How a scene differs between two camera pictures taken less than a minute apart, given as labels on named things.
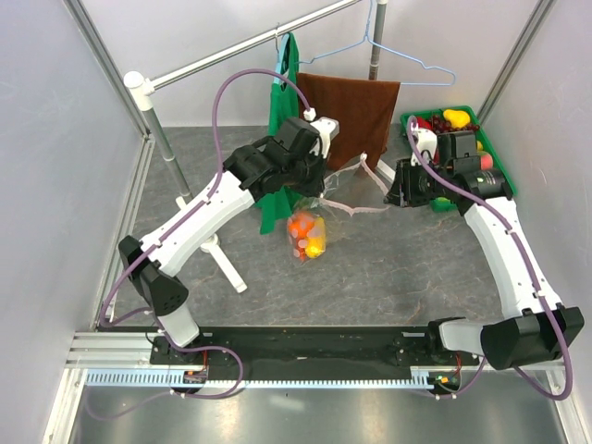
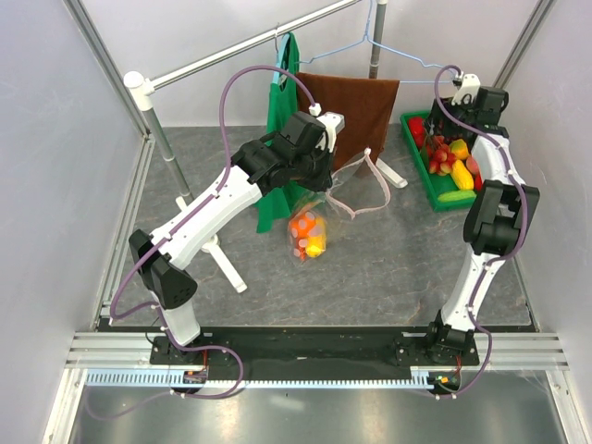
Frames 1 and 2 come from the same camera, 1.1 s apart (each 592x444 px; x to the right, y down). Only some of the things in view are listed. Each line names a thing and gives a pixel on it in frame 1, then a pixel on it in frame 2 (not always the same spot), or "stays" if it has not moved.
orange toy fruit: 299,227 stays
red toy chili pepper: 301,244 stays
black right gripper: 402,192 → 434,115
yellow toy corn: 315,242 stays
